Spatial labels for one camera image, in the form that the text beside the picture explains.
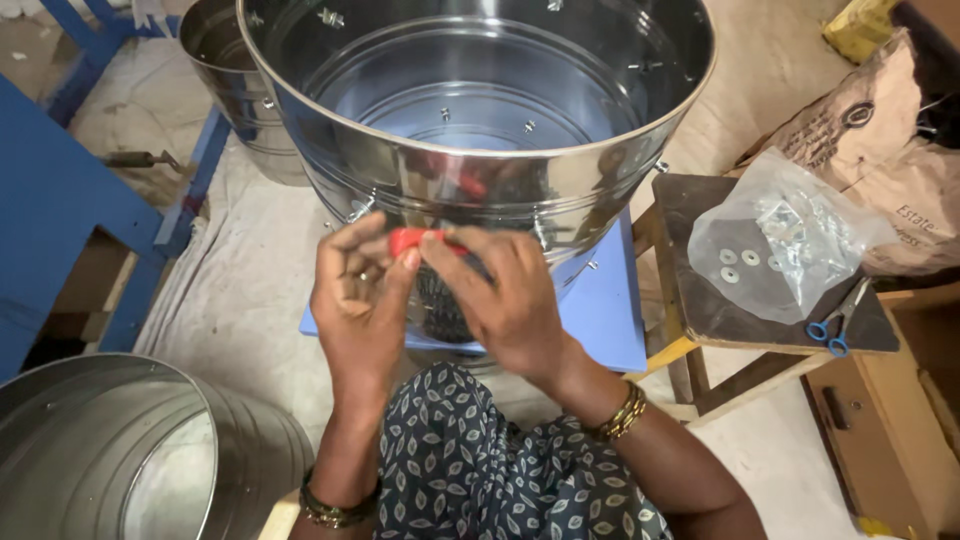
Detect person's left hand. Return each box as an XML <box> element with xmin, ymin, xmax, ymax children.
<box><xmin>310</xmin><ymin>212</ymin><xmax>423</xmax><ymax>393</ymax></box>

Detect person's right hand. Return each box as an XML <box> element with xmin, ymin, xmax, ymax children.
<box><xmin>417</xmin><ymin>227</ymin><xmax>595</xmax><ymax>400</ymax></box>

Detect red plastic piece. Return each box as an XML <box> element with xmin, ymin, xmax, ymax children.
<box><xmin>388</xmin><ymin>228</ymin><xmax>471</xmax><ymax>261</ymax></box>

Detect light blue board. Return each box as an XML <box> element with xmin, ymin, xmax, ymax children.
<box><xmin>298</xmin><ymin>208</ymin><xmax>649</xmax><ymax>375</ymax></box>

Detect white floor cloth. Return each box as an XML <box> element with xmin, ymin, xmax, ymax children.
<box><xmin>131</xmin><ymin>135</ymin><xmax>410</xmax><ymax>451</ymax></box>

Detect large shiny steel drum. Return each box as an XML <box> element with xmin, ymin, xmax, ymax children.
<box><xmin>236</xmin><ymin>0</ymin><xmax>718</xmax><ymax>370</ymax></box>

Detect gold bangles on right wrist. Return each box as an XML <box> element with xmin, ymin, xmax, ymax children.
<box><xmin>588</xmin><ymin>380</ymin><xmax>648</xmax><ymax>444</ymax></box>

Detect gold bangles on wrist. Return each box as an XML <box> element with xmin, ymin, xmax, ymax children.
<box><xmin>588</xmin><ymin>380</ymin><xmax>648</xmax><ymax>444</ymax></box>
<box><xmin>298</xmin><ymin>465</ymin><xmax>383</xmax><ymax>531</ymax></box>

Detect dark leaf print clothing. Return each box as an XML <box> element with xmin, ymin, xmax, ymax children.
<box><xmin>375</xmin><ymin>362</ymin><xmax>674</xmax><ymax>540</ymax></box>

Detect gold bangles on left wrist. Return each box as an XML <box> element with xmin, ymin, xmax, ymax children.
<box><xmin>298</xmin><ymin>465</ymin><xmax>383</xmax><ymax>531</ymax></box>

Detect light wooden seat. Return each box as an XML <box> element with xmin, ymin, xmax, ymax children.
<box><xmin>257</xmin><ymin>487</ymin><xmax>303</xmax><ymax>540</ymax></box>

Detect wooden stool with dark top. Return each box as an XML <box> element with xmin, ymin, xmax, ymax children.
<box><xmin>628</xmin><ymin>172</ymin><xmax>902</xmax><ymax>429</ymax></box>

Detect small shiny steel drum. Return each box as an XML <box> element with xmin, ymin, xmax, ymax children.
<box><xmin>178</xmin><ymin>0</ymin><xmax>312</xmax><ymax>188</ymax></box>

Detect rusty metal tool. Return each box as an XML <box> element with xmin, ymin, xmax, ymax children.
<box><xmin>100</xmin><ymin>150</ymin><xmax>183</xmax><ymax>174</ymax></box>

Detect dull grey ribbed steel drum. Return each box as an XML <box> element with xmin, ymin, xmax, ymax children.
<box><xmin>0</xmin><ymin>352</ymin><xmax>317</xmax><ymax>540</ymax></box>

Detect clear plastic bag of hardware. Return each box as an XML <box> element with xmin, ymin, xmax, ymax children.
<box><xmin>687</xmin><ymin>146</ymin><xmax>898</xmax><ymax>327</ymax></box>

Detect brown paper sack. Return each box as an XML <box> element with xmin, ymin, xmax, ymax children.
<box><xmin>723</xmin><ymin>26</ymin><xmax>960</xmax><ymax>278</ymax></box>

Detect yellow packet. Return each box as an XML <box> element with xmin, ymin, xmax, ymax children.
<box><xmin>822</xmin><ymin>0</ymin><xmax>903</xmax><ymax>66</ymax></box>

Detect blue handled scissors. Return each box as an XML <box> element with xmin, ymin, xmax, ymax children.
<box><xmin>805</xmin><ymin>276</ymin><xmax>876</xmax><ymax>359</ymax></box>

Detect large blue metal frame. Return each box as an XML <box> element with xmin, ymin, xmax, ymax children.
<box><xmin>0</xmin><ymin>73</ymin><xmax>234</xmax><ymax>384</ymax></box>

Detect small blue metal frame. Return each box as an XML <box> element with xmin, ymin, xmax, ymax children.
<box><xmin>39</xmin><ymin>0</ymin><xmax>183</xmax><ymax>129</ymax></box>

